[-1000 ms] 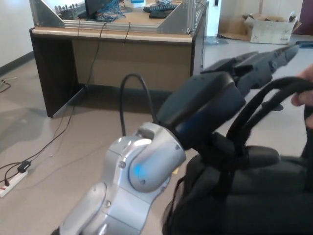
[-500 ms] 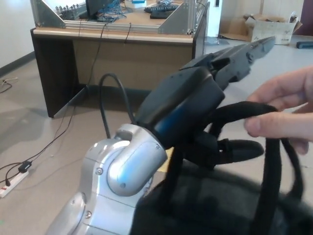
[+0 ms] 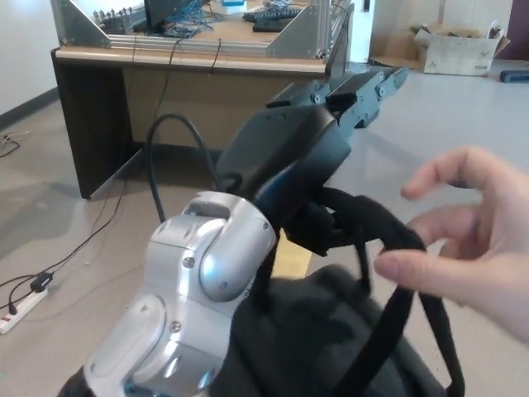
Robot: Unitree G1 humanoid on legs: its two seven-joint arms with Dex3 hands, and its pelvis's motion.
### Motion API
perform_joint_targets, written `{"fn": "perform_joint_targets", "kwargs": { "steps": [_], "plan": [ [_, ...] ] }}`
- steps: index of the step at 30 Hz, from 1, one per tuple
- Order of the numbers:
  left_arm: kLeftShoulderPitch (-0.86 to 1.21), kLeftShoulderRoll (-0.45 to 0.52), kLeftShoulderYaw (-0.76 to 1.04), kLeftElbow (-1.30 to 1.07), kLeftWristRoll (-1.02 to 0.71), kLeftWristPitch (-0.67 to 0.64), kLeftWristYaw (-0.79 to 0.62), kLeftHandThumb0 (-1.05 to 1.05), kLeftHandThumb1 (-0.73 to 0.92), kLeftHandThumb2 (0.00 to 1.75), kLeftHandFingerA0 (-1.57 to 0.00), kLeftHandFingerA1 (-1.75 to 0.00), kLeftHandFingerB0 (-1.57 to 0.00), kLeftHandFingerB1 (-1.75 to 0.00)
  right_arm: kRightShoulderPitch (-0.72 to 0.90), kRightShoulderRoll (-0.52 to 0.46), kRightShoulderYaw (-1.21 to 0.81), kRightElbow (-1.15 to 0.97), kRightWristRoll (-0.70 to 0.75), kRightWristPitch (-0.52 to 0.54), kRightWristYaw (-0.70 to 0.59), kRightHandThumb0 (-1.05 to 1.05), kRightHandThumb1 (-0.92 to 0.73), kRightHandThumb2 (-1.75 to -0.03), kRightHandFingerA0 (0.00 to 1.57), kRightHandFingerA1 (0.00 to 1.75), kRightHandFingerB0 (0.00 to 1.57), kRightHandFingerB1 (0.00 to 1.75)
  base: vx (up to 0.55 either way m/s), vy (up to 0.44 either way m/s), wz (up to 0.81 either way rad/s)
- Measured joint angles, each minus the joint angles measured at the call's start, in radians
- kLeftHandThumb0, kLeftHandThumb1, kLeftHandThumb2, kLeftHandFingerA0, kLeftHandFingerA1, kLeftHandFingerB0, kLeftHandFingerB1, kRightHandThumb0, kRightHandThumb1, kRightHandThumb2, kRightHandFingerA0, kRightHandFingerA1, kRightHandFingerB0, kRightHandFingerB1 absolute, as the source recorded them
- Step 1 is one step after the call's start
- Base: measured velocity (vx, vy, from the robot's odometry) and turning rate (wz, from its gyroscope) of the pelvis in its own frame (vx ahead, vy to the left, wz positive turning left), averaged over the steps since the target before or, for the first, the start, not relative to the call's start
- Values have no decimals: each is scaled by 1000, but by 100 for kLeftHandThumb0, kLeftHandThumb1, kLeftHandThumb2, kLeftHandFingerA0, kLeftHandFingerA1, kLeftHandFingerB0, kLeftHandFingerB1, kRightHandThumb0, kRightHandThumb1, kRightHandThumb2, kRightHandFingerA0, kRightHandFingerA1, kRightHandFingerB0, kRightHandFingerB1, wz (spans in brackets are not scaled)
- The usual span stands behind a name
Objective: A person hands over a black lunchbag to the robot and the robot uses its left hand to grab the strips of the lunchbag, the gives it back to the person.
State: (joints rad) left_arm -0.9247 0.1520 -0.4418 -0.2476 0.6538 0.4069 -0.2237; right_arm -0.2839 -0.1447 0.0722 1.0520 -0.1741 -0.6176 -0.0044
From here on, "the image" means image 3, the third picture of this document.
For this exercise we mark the black computer monitor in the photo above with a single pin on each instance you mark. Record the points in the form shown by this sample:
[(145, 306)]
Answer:
[(163, 12)]

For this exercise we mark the black power adapter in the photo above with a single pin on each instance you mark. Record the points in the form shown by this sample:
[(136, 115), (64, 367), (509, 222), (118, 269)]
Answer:
[(41, 282)]

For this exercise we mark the yellow paper sheet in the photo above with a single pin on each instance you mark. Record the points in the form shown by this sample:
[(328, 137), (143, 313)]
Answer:
[(293, 264)]

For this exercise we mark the dark wooden desk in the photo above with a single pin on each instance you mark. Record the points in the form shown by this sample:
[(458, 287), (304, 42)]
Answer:
[(103, 136)]

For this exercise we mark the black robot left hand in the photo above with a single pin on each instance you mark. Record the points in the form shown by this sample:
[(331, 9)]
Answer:
[(285, 153)]

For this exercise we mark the black wall switch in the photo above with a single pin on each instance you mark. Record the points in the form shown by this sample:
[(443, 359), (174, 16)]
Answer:
[(365, 5)]

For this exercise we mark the flat cardboard sheet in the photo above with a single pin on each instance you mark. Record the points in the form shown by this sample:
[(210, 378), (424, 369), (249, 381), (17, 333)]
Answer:
[(392, 49)]

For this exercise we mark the open cardboard box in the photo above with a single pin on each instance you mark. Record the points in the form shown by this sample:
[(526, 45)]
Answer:
[(458, 58)]

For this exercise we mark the black power plug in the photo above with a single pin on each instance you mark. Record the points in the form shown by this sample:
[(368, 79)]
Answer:
[(12, 308)]

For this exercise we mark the black lunch bag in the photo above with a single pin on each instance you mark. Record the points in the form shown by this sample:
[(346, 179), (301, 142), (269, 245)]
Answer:
[(310, 326)]

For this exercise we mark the white power strip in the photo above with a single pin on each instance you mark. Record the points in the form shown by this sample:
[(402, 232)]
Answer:
[(20, 310)]

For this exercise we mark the aluminium profile frame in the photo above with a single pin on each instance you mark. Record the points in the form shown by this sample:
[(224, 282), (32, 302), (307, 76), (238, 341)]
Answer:
[(84, 33)]

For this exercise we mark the white box with tag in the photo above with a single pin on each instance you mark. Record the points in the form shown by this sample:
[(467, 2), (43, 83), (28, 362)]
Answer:
[(233, 3)]

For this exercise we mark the black device with knobs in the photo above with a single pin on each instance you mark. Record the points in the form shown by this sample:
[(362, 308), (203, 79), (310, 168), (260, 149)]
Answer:
[(115, 22)]

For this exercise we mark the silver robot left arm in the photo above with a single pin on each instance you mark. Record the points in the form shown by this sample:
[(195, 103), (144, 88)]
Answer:
[(186, 256)]

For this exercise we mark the flat black box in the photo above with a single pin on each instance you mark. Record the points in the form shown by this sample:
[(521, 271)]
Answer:
[(268, 26)]

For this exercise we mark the flat blue object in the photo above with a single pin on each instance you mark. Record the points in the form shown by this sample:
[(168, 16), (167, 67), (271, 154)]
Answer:
[(514, 76)]

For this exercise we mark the black computer keyboard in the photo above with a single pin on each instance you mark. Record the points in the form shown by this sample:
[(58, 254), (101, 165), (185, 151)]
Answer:
[(273, 14)]

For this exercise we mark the person bare hand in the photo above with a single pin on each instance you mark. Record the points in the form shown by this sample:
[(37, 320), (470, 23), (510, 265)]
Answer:
[(475, 256)]

